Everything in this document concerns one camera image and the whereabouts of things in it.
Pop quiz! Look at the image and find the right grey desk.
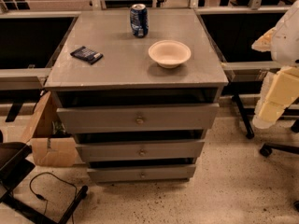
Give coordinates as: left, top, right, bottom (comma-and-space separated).
196, 7, 287, 139

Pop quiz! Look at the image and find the grey middle drawer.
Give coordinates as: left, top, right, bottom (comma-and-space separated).
76, 140, 204, 162

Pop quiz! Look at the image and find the black office chair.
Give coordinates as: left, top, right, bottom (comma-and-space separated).
0, 141, 88, 224

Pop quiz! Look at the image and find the left grey desk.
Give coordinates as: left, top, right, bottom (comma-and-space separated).
0, 11, 79, 122

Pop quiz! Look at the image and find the grey top drawer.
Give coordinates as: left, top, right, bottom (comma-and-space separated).
57, 104, 219, 133

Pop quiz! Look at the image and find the grey desk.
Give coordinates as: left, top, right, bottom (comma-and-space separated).
0, 11, 79, 122
196, 7, 287, 139

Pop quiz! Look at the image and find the brown cardboard box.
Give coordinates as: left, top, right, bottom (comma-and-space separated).
21, 92, 78, 167

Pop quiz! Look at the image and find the black cable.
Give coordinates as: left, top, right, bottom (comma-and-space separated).
28, 171, 78, 224

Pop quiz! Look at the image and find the white paper bowl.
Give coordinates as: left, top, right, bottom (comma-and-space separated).
149, 40, 192, 68

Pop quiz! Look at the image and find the grey drawer cabinet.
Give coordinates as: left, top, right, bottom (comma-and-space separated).
45, 8, 228, 170

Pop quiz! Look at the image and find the grey bottom drawer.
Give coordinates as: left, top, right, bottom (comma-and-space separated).
87, 164, 196, 183

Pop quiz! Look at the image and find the grey drawer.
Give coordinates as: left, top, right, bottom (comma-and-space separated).
87, 164, 196, 183
57, 104, 219, 133
76, 140, 204, 162

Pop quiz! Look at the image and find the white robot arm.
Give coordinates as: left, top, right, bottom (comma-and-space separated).
251, 1, 299, 129

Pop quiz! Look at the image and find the dark blue snack packet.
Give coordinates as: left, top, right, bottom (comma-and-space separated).
70, 46, 103, 64

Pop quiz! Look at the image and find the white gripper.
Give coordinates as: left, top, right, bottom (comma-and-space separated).
251, 28, 299, 129

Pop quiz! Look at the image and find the blue soda can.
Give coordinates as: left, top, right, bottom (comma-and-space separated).
130, 4, 149, 37

